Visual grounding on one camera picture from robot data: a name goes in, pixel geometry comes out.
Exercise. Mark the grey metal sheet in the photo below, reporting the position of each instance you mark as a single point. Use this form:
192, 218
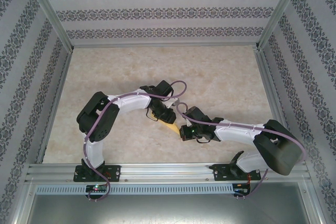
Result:
168, 211

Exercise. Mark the aluminium frame leg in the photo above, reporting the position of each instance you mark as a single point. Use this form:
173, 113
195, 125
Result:
22, 203
313, 203

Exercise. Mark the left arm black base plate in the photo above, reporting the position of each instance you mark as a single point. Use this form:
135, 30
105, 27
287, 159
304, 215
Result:
114, 172

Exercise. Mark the aluminium side rail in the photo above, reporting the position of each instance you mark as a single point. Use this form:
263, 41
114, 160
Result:
56, 103
275, 103

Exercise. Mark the aluminium mounting rail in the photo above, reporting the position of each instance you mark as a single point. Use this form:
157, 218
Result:
162, 171

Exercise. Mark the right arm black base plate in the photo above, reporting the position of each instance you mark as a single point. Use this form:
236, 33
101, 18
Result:
219, 172

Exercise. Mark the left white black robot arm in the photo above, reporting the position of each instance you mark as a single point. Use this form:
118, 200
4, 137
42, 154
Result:
131, 104

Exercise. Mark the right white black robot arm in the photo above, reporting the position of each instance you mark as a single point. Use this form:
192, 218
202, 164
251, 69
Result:
236, 133

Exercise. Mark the yellow paper sheet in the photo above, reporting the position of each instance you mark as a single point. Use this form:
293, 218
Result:
172, 127

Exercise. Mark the aluminium frame cross beam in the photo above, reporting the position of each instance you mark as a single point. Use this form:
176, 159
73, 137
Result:
165, 45

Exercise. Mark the aluminium frame post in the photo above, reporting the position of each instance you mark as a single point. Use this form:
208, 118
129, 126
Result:
281, 11
50, 14

